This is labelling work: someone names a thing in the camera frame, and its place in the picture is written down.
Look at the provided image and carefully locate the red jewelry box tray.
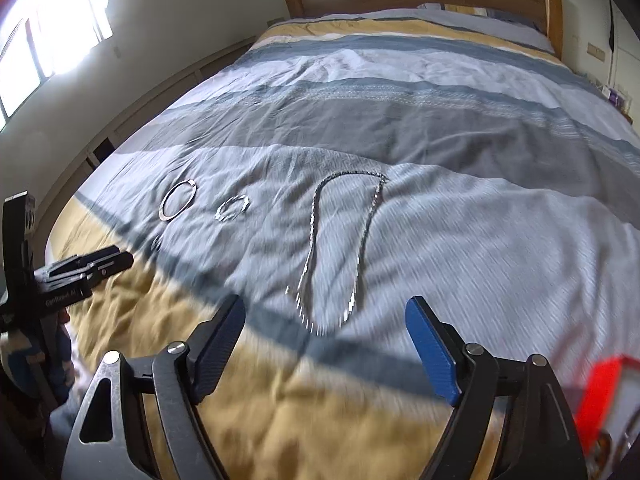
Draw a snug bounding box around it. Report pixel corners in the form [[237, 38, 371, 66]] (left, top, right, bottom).
[[575, 356, 639, 479]]

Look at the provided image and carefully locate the large silver bangle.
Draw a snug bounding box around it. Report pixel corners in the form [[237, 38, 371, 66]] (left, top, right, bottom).
[[158, 179, 198, 222]]

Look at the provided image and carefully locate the thin silver bracelet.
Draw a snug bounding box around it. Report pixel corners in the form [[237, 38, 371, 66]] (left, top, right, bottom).
[[214, 194, 252, 222]]

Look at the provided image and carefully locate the long silver chain necklace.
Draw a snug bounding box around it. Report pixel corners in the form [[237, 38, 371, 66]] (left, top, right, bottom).
[[285, 170, 391, 335]]

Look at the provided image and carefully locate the striped bed duvet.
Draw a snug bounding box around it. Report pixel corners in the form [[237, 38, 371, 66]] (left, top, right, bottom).
[[48, 10, 639, 479]]

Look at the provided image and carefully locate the bright window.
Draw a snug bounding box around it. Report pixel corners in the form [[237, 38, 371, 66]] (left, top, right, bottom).
[[1, 0, 113, 125]]

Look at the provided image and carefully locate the white wardrobe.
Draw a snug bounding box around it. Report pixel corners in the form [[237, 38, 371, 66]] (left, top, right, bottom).
[[611, 3, 640, 131]]

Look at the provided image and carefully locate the grey pillow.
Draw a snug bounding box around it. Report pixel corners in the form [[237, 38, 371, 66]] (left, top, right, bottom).
[[416, 3, 557, 53]]

